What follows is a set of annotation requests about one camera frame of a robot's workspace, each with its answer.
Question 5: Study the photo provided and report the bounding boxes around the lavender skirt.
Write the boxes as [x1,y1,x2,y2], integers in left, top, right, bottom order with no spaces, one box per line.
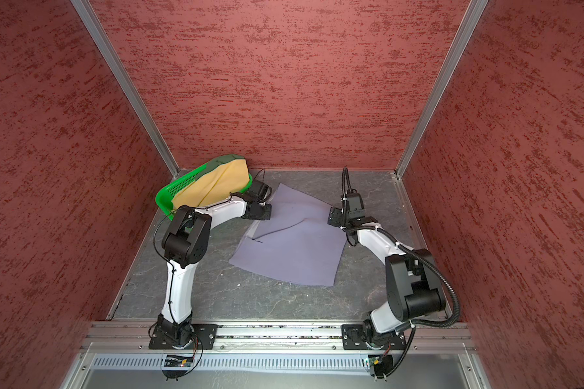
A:
[230,184,347,287]

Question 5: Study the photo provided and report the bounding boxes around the green plastic basket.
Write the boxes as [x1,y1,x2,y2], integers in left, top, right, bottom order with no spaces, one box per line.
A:
[156,162,253,219]

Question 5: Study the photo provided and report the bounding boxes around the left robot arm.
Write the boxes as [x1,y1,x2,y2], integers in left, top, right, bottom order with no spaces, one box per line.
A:
[149,192,272,350]

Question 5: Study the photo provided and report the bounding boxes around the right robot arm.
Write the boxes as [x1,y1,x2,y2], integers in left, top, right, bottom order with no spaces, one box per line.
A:
[328,207,446,350]

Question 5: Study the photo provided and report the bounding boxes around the yellow skirt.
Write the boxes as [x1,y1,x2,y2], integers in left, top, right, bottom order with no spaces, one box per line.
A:
[172,159,250,209]

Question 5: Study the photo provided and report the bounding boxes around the dark green skirt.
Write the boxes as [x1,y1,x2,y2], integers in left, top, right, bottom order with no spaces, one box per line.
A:
[208,154,245,169]

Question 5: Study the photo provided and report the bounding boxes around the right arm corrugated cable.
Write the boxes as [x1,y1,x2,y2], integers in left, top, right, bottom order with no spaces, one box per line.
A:
[340,167,462,380]

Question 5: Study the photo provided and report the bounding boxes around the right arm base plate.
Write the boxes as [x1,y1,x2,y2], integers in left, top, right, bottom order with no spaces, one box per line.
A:
[341,324,406,351]

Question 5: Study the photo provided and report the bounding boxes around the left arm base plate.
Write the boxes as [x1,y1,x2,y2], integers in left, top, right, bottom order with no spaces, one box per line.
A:
[148,324,218,351]

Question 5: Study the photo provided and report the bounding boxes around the white slotted cable duct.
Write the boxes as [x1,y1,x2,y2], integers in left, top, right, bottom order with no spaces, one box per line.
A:
[90,353,370,375]

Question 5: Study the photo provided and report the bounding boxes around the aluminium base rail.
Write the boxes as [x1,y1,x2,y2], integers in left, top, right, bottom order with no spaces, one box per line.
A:
[79,319,478,354]

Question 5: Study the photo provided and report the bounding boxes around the right aluminium corner post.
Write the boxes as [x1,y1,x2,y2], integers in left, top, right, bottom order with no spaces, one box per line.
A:
[395,0,488,180]

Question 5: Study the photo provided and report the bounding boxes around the aluminium corner post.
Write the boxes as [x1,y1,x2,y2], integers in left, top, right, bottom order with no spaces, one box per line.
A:
[71,0,180,177]
[395,0,488,180]

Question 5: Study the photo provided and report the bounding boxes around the left aluminium corner post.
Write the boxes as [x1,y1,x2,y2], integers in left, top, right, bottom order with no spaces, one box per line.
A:
[71,0,180,177]

